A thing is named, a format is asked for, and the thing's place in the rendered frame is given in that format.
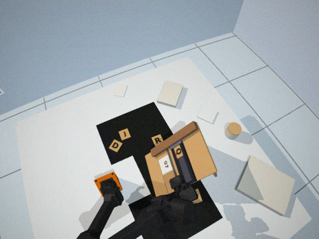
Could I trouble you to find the white jar with tan lid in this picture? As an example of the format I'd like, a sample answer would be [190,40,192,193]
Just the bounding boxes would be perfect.
[225,122,242,140]

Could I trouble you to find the tan tile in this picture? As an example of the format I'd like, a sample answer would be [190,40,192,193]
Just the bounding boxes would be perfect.
[119,129,131,140]
[193,188,202,204]
[152,134,163,146]
[174,145,183,159]
[109,139,122,152]

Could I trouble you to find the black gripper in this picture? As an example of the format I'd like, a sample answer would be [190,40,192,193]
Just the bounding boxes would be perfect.
[169,175,198,225]

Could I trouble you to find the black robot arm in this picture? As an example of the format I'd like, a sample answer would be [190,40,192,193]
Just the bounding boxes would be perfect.
[76,177,198,239]

